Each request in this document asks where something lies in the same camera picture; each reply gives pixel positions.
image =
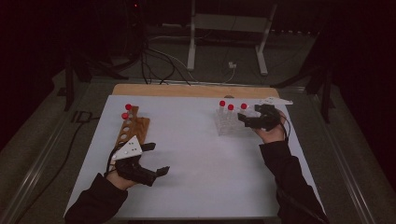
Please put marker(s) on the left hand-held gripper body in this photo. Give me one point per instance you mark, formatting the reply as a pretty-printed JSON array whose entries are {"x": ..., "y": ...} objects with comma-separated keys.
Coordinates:
[{"x": 132, "y": 161}]

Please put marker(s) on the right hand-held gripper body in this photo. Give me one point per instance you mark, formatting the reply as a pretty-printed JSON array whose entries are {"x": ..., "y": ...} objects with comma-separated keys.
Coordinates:
[{"x": 267, "y": 118}]

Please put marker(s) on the clear plastic test tube rack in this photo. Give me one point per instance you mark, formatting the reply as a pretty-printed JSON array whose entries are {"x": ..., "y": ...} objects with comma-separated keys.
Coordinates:
[{"x": 227, "y": 127}]

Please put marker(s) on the wooden test tube rack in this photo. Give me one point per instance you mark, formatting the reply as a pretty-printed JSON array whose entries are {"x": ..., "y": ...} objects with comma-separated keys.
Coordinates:
[{"x": 141, "y": 126}]

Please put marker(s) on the person's right hand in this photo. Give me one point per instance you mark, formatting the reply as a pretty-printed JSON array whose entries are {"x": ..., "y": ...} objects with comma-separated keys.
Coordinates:
[{"x": 271, "y": 135}]

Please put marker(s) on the person's left hand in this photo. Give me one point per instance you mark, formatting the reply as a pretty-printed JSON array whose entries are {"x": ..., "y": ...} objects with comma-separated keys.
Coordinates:
[{"x": 120, "y": 181}]

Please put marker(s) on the white table cover sheet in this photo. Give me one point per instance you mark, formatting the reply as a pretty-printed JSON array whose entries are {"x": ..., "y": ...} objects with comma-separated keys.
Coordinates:
[{"x": 193, "y": 174}]

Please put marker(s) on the white plug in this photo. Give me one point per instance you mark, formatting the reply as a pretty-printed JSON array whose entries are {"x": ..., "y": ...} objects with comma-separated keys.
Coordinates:
[{"x": 232, "y": 65}]

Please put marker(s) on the black tripod stand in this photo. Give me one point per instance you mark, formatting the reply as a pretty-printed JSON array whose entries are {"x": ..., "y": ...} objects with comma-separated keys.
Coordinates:
[
  {"x": 69, "y": 90},
  {"x": 326, "y": 96}
]

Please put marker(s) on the wooden table board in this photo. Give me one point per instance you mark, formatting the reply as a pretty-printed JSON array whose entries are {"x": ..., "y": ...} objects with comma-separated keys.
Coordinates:
[{"x": 186, "y": 90}]

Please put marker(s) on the white metal stand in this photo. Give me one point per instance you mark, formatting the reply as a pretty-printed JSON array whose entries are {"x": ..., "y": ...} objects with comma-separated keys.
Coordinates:
[{"x": 191, "y": 46}]

